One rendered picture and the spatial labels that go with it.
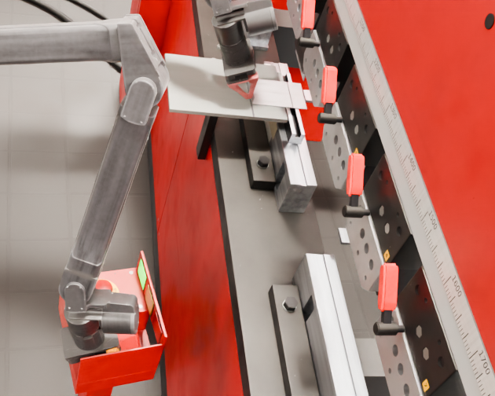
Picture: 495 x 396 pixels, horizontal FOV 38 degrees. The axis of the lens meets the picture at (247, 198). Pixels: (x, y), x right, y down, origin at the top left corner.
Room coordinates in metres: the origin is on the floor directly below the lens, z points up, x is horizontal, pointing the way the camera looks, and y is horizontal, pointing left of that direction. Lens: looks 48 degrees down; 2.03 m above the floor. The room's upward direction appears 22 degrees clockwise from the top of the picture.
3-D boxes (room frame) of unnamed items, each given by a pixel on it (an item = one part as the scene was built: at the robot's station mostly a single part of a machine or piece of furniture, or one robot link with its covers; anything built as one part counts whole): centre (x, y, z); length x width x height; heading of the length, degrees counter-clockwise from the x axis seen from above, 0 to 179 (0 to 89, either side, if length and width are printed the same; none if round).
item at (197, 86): (1.23, 0.14, 1.00); 0.26 x 0.18 x 0.01; 114
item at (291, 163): (1.24, -0.02, 0.92); 0.39 x 0.06 x 0.10; 24
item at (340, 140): (0.95, -0.15, 1.26); 0.15 x 0.09 x 0.17; 24
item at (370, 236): (0.77, -0.23, 1.26); 0.15 x 0.09 x 0.17; 24
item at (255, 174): (1.23, 0.04, 0.89); 0.30 x 0.05 x 0.03; 24
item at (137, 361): (0.72, 0.17, 0.75); 0.20 x 0.16 x 0.18; 35
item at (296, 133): (1.26, -0.01, 0.99); 0.20 x 0.03 x 0.03; 24
